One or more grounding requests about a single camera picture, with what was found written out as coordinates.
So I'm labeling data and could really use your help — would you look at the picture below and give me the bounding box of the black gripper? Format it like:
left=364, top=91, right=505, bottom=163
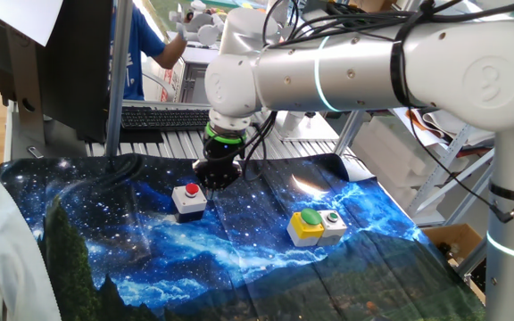
left=193, top=141, right=245, bottom=192

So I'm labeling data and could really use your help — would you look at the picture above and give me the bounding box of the green mushroom button yellow box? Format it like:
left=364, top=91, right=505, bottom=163
left=286, top=207, right=327, bottom=248

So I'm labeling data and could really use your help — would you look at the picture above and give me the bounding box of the small green button white box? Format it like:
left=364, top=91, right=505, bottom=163
left=317, top=208, right=349, bottom=246

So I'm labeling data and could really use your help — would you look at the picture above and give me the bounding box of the bare person forearm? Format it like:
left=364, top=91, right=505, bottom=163
left=153, top=33, right=188, bottom=70

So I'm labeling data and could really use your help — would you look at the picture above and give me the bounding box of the red button white box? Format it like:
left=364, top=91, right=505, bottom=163
left=170, top=182, right=208, bottom=224

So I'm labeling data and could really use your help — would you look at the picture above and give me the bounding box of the starry night landscape tablecloth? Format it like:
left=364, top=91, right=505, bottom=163
left=0, top=152, right=488, bottom=321

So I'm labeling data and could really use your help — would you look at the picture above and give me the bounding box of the black keyboard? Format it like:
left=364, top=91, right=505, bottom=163
left=120, top=106, right=211, bottom=132

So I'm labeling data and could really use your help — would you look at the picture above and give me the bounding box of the aluminium background table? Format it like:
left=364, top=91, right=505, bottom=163
left=174, top=44, right=213, bottom=104

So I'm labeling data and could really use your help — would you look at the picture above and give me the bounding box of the white carton red print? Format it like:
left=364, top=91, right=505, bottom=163
left=147, top=57, right=185, bottom=103

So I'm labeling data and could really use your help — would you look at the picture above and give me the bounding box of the silver mounting plate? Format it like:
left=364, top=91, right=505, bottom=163
left=278, top=111, right=339, bottom=143

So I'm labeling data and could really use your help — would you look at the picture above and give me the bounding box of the vertical aluminium pole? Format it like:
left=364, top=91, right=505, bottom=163
left=104, top=0, right=134, bottom=157

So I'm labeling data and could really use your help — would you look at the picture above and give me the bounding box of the white handheld robot device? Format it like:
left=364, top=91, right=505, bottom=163
left=169, top=0, right=227, bottom=47

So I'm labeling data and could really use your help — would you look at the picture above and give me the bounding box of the person in blue shirt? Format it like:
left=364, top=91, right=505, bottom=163
left=122, top=4, right=167, bottom=102

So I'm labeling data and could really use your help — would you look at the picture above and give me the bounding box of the white foam packing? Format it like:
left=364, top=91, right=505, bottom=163
left=352, top=118, right=427, bottom=210

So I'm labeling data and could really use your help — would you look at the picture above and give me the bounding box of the black computer monitor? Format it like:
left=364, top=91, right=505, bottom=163
left=36, top=0, right=114, bottom=144

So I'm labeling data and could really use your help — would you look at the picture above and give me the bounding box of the white cloth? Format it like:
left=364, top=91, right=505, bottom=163
left=0, top=177, right=62, bottom=321

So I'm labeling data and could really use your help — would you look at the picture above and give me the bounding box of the stack of papers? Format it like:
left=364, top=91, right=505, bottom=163
left=393, top=106, right=497, bottom=148

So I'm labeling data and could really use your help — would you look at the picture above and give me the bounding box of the large open cardboard box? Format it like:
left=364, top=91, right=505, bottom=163
left=424, top=222, right=488, bottom=286

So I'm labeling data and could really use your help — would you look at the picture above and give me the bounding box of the white paper sheet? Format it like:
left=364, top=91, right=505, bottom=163
left=0, top=0, right=64, bottom=47

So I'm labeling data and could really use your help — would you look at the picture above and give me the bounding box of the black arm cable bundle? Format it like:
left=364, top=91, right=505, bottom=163
left=203, top=0, right=514, bottom=224

